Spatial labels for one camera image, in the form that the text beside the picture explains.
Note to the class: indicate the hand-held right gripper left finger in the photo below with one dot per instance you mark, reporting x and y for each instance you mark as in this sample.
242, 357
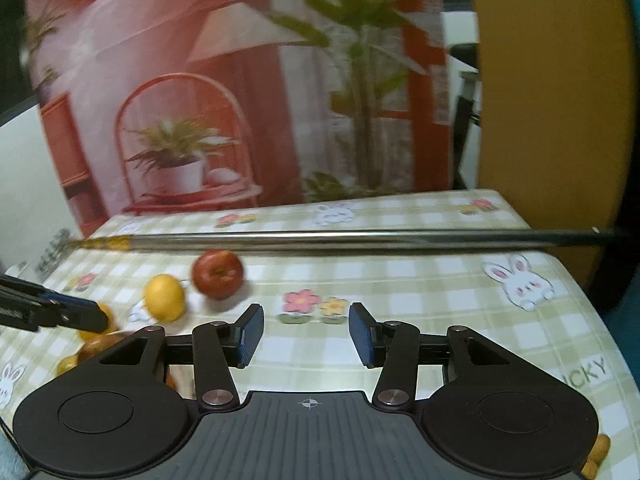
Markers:
252, 332

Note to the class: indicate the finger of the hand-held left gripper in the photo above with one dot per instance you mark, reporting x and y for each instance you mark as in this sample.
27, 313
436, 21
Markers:
70, 302
85, 320

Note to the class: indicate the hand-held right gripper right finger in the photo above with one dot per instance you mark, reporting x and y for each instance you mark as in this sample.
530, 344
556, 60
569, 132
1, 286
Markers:
361, 332

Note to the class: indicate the large yellow orange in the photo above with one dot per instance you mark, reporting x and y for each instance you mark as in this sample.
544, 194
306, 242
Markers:
107, 310

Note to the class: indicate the brown pomegranate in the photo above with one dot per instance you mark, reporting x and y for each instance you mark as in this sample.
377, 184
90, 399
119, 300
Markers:
100, 345

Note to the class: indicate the round yellow-green fruit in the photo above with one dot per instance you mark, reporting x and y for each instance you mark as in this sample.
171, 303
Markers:
67, 365

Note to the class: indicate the grey metal fixture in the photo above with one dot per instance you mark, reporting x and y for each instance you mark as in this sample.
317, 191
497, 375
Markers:
52, 250

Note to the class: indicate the red apple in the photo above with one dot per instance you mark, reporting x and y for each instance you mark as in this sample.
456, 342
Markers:
217, 275

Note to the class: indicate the yellow lemon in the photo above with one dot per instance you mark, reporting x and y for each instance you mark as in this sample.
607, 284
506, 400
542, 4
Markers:
164, 299

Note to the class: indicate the checked rabbit print tablecloth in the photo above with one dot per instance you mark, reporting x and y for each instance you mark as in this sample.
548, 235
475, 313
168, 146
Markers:
450, 300

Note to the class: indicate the metal rod with gold tape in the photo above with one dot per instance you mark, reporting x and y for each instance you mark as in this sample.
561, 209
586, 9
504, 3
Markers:
325, 240

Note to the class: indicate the black metal stand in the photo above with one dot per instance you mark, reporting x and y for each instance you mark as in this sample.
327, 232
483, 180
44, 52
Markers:
462, 120

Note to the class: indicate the yellow board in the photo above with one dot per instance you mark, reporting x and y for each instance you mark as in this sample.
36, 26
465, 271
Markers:
545, 85

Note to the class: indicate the printed plant wall poster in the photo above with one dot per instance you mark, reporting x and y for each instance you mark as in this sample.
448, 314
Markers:
250, 85

